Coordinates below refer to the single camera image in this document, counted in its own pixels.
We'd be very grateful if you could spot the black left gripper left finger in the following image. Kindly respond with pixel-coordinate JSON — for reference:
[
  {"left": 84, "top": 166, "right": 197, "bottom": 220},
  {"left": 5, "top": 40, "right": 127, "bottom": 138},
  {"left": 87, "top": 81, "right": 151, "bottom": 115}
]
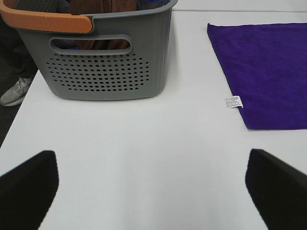
[{"left": 0, "top": 150, "right": 59, "bottom": 230}]

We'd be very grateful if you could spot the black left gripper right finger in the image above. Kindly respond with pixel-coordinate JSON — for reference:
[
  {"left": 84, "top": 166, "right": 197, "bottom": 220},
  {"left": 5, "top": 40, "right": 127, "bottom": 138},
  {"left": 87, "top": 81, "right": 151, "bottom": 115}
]
[{"left": 245, "top": 149, "right": 307, "bottom": 230}]

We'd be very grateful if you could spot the purple towel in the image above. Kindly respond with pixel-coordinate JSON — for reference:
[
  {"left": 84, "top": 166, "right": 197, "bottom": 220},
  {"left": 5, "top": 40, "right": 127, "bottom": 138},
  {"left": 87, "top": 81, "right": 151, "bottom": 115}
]
[{"left": 207, "top": 23, "right": 307, "bottom": 130}]

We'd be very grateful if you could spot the grey sneaker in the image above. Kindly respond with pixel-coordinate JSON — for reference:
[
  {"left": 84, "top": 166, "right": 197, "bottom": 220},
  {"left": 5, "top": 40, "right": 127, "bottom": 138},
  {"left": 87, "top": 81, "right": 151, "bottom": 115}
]
[{"left": 0, "top": 77, "right": 33, "bottom": 107}]

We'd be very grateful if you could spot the dark trouser leg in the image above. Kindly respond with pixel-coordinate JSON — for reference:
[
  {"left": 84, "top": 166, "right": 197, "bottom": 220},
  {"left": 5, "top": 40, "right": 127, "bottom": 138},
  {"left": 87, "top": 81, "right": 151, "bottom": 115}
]
[{"left": 0, "top": 17, "right": 38, "bottom": 79}]

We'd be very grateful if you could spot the grey perforated laundry basket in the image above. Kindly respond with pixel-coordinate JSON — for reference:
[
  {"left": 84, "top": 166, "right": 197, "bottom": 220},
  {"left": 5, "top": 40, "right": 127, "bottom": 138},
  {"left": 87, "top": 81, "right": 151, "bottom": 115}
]
[{"left": 13, "top": 0, "right": 176, "bottom": 100}]

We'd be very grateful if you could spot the brown towel in basket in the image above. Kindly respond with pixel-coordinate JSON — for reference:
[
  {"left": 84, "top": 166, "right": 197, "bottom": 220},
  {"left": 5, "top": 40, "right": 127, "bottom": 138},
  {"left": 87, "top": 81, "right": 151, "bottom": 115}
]
[{"left": 69, "top": 0, "right": 137, "bottom": 50}]

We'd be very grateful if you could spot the orange basket handle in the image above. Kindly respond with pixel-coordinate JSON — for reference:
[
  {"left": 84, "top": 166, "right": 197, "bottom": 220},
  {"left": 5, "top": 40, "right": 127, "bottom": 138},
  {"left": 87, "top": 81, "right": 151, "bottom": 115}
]
[{"left": 0, "top": 1, "right": 93, "bottom": 33}]

